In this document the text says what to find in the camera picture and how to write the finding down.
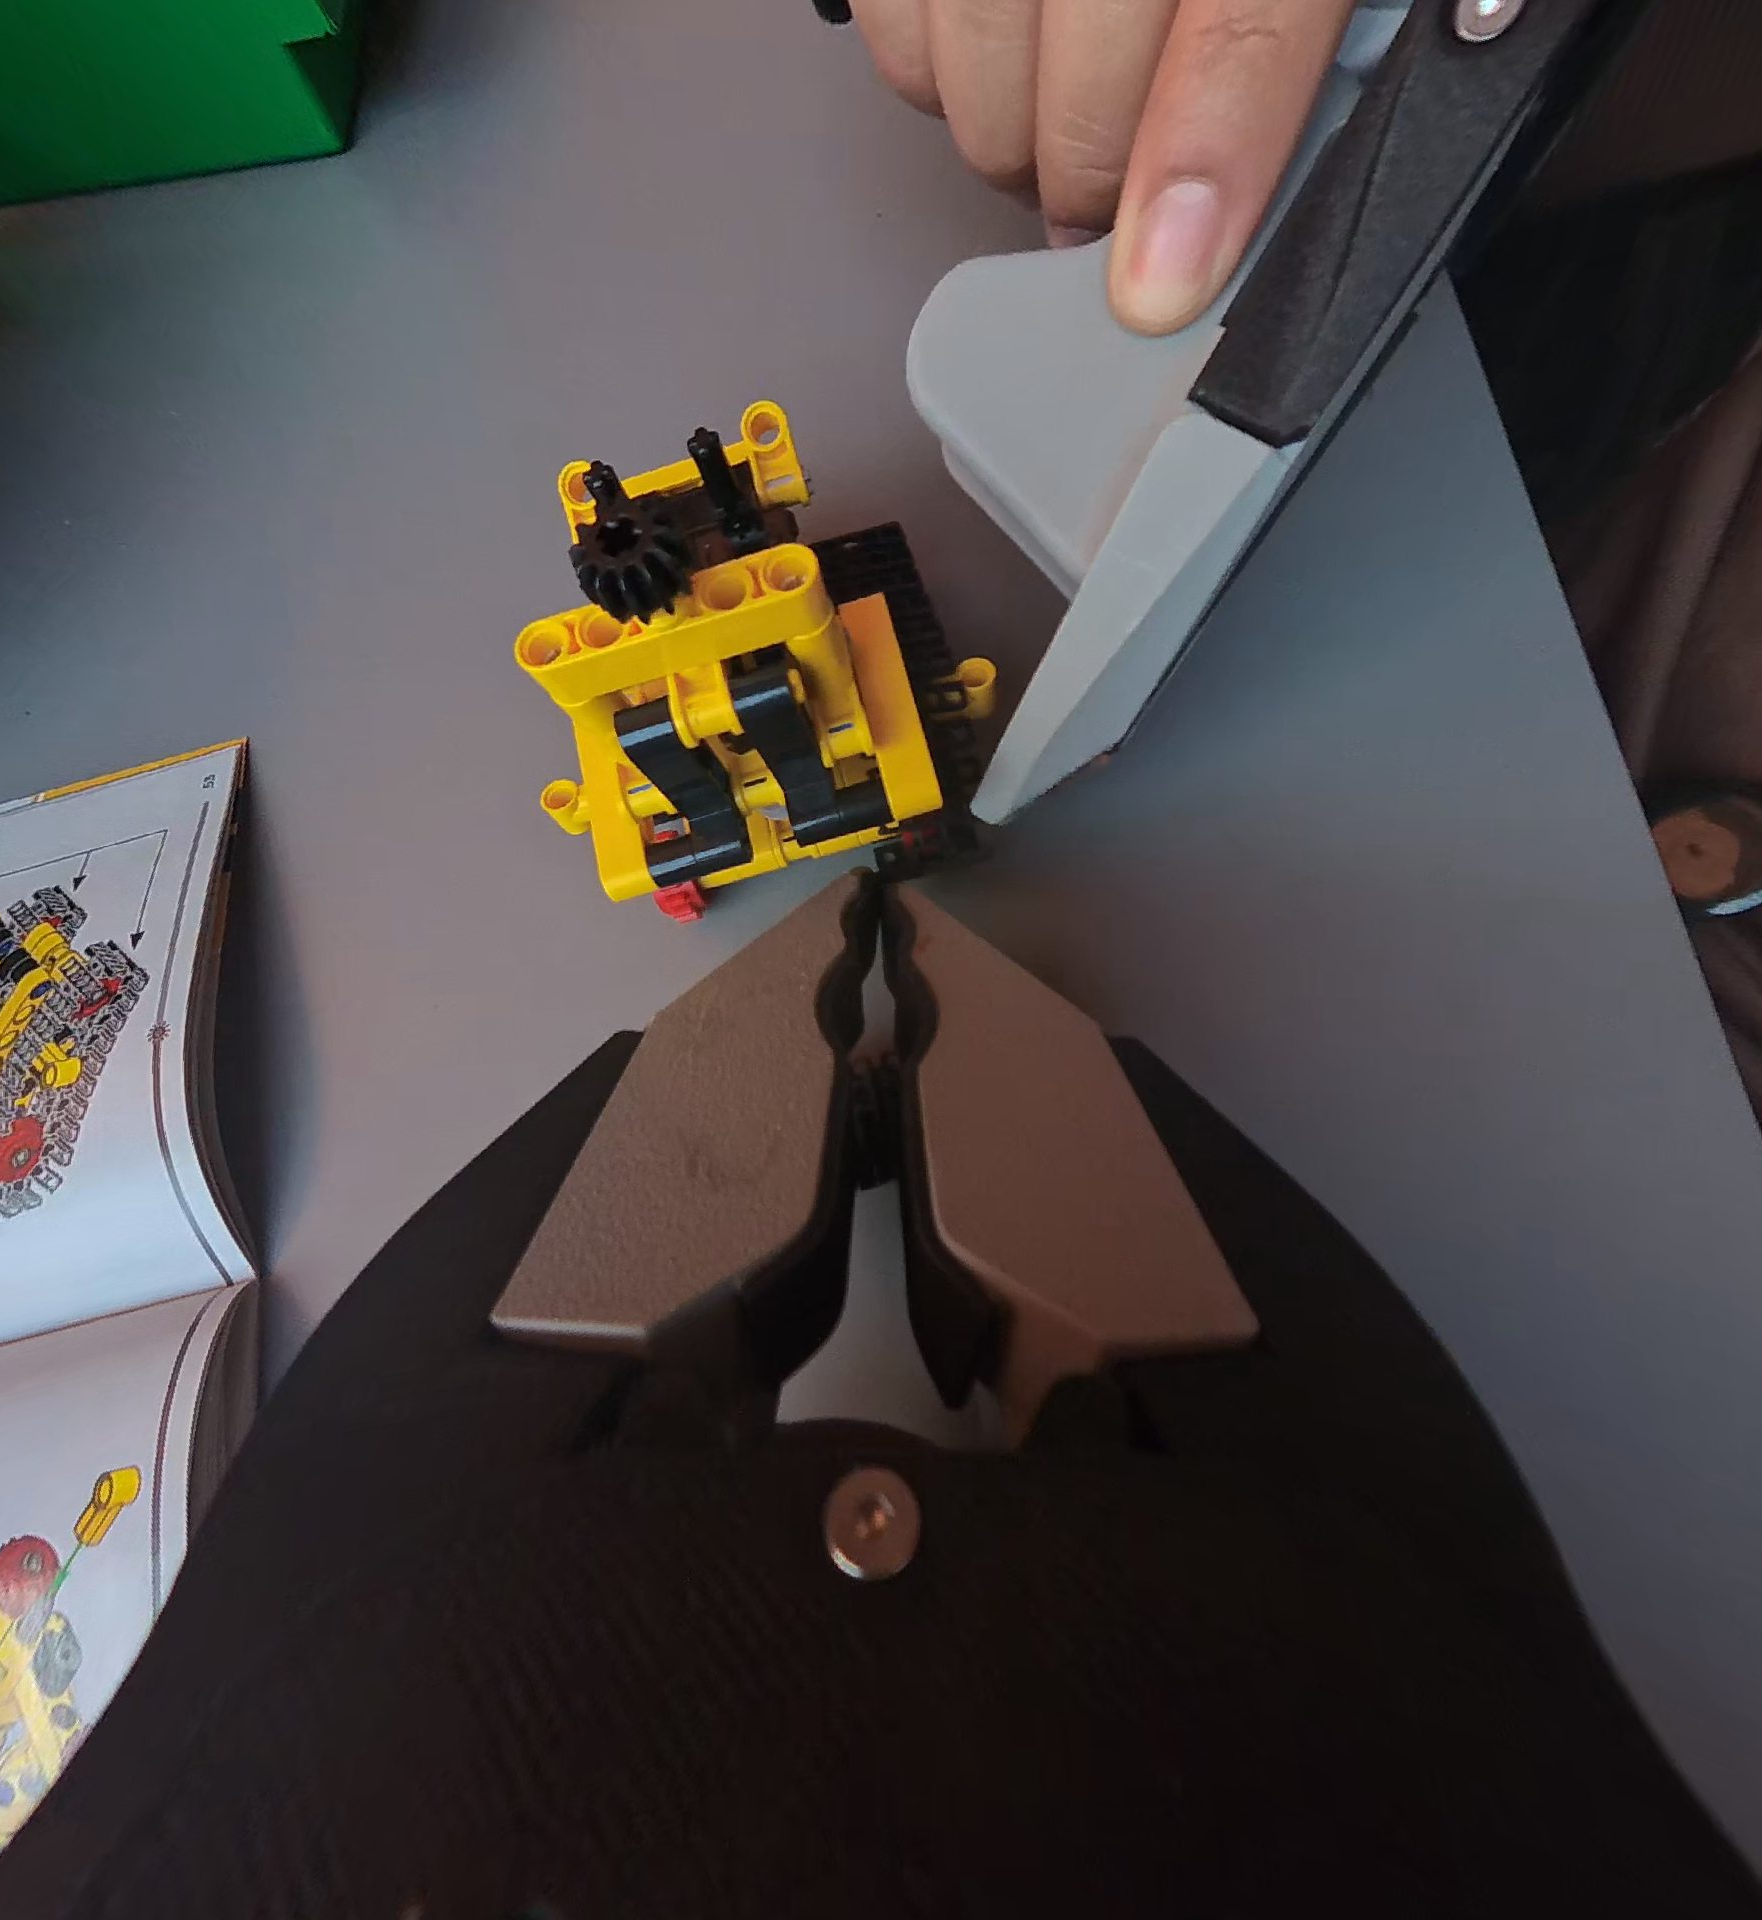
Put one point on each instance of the lego instruction booklet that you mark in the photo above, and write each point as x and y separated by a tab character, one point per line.
69	1348

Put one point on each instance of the yellow lego bulldozer model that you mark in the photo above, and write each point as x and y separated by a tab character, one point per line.
702	659

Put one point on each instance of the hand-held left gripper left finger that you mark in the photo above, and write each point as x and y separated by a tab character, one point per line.
673	1184

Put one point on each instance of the green plastic bin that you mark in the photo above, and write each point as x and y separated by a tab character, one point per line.
115	75

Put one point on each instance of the person's right hand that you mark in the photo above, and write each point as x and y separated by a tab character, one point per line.
1107	104

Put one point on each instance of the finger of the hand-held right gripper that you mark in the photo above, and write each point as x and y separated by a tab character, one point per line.
1107	496

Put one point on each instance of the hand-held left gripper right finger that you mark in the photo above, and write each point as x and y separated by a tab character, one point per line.
1076	1184

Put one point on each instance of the black lego track strip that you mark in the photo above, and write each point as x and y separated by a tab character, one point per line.
910	585

